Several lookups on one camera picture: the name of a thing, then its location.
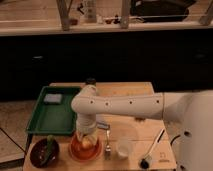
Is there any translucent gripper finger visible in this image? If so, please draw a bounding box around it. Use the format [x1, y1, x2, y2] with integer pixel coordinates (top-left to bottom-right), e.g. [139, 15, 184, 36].
[75, 131, 82, 151]
[91, 130, 98, 150]

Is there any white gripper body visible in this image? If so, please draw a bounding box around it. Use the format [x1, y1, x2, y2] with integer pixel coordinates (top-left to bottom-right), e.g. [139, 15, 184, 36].
[76, 115, 97, 134]

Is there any red yellow apple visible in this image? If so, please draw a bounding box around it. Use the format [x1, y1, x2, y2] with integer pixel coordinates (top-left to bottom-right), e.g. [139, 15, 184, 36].
[82, 138, 92, 149]

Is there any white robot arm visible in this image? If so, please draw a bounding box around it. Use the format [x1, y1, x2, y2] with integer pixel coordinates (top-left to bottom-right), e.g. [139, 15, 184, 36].
[71, 85, 213, 171]

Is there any red bowl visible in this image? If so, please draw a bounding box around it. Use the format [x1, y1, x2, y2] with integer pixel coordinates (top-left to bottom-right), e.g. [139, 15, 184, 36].
[68, 135, 102, 162]

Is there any dark brown bowl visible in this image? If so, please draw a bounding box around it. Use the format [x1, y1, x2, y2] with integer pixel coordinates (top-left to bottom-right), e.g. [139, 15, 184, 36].
[30, 138, 59, 168]

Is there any grey blue cloth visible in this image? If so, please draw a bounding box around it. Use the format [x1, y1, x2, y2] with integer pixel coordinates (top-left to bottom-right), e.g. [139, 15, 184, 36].
[97, 122, 110, 130]

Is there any silver fork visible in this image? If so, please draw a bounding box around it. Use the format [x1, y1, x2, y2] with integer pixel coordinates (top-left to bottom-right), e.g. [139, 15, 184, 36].
[105, 129, 111, 160]

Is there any green plastic tray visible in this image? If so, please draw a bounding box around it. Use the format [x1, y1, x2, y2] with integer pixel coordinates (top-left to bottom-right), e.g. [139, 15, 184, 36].
[26, 86, 81, 136]

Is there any green cucumber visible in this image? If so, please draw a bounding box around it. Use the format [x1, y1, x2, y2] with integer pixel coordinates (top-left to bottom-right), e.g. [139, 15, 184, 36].
[41, 135, 54, 165]

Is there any clear plastic cup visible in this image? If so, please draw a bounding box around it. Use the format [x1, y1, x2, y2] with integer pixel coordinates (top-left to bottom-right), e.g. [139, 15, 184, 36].
[116, 138, 133, 159]

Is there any small jar with dark lid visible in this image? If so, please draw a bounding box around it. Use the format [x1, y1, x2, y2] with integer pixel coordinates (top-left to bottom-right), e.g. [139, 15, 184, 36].
[85, 78, 96, 85]

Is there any blue grey sponge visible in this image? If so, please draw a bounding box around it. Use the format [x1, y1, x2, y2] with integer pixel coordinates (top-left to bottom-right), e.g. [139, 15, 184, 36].
[44, 94, 62, 104]

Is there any wooden chair leg middle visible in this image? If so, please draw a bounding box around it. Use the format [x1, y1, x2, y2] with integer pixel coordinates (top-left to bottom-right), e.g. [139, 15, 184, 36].
[120, 0, 131, 29]

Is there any black bag on floor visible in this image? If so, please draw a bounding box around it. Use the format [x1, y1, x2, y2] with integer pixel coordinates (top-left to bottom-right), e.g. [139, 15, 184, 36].
[130, 0, 197, 22]

